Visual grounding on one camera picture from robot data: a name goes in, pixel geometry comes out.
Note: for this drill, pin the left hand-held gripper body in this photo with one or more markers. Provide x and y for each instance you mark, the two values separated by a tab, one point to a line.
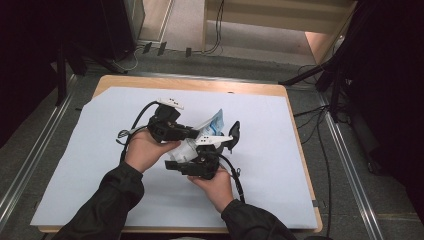
166	128

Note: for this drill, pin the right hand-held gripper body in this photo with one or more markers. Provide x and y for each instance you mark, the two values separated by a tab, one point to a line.
205	165

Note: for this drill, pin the person's right hand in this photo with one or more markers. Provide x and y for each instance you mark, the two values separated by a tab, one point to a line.
218	190

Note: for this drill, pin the person's left hand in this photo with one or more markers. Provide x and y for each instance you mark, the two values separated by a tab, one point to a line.
146	151

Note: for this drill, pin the white paper sheet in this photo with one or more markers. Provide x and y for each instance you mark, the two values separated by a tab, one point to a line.
273	186

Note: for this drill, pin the small black block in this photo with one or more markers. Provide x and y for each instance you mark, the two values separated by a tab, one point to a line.
161	48
188	52
147	47

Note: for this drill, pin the dark cabinet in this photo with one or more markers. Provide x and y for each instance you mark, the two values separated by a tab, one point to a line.
116	26

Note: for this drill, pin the black stand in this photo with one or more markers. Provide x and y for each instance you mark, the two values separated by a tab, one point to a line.
61	76
335	93

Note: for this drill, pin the wooden shelf unit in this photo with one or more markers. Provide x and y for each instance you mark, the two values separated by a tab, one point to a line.
283	23

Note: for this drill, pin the dark curtain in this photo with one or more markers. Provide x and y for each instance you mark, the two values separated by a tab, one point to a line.
393	83
26	50

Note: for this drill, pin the metal floor rail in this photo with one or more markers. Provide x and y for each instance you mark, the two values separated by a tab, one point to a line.
33	156
353	186

